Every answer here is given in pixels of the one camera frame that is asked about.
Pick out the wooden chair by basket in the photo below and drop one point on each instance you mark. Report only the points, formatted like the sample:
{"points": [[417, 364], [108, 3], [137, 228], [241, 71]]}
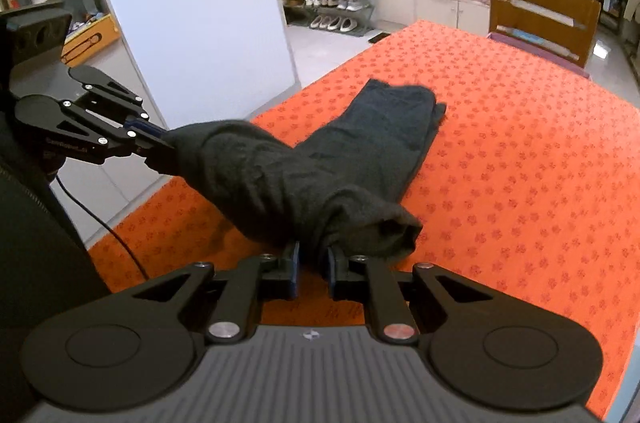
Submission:
{"points": [[566, 28]]}

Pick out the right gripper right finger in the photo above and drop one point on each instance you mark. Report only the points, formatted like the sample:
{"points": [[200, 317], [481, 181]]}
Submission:
{"points": [[369, 282]]}

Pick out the dark jacket of person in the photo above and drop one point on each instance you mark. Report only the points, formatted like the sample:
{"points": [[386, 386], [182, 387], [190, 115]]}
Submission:
{"points": [[45, 267]]}

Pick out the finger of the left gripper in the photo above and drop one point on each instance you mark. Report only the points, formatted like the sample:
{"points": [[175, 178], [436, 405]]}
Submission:
{"points": [[150, 147], [141, 128]]}

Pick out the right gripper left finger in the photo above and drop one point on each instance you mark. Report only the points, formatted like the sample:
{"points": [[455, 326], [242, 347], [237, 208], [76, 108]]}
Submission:
{"points": [[244, 290]]}

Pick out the purple laundry basket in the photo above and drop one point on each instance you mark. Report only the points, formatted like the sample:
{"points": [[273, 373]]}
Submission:
{"points": [[538, 52]]}

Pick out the orange floral table mat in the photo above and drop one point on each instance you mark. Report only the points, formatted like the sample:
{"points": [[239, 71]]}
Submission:
{"points": [[532, 183]]}

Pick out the dark grey sweatpants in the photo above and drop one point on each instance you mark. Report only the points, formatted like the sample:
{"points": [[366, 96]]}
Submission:
{"points": [[340, 189]]}

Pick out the black floor mat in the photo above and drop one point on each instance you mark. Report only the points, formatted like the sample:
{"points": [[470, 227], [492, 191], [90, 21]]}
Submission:
{"points": [[378, 37]]}

